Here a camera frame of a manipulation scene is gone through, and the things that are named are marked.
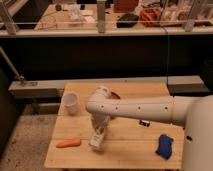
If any white squeeze bottle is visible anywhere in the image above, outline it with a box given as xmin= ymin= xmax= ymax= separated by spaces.
xmin=89 ymin=127 xmax=106 ymax=150

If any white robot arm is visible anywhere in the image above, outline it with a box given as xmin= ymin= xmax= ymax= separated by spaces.
xmin=85 ymin=86 xmax=213 ymax=171

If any orange ceramic bowl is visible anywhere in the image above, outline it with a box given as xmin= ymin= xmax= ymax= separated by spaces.
xmin=110 ymin=92 xmax=121 ymax=99

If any white plastic cup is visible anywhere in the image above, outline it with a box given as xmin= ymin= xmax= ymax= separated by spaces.
xmin=61 ymin=92 xmax=78 ymax=115

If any orange carrot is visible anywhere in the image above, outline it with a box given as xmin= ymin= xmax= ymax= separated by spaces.
xmin=56 ymin=137 xmax=81 ymax=148

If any black pouch on bench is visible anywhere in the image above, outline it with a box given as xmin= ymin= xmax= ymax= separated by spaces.
xmin=116 ymin=13 xmax=139 ymax=28

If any red tool on bench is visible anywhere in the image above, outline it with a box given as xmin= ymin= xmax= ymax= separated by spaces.
xmin=140 ymin=8 xmax=161 ymax=27

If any grey shelf beam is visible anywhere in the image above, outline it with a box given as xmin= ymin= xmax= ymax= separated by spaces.
xmin=8 ymin=75 xmax=209 ymax=99

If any blue crumpled cloth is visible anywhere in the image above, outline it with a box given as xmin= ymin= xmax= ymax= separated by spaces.
xmin=156 ymin=134 xmax=173 ymax=160

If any metal clamp rod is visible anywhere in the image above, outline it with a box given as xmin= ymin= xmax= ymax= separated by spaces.
xmin=0 ymin=46 xmax=38 ymax=88

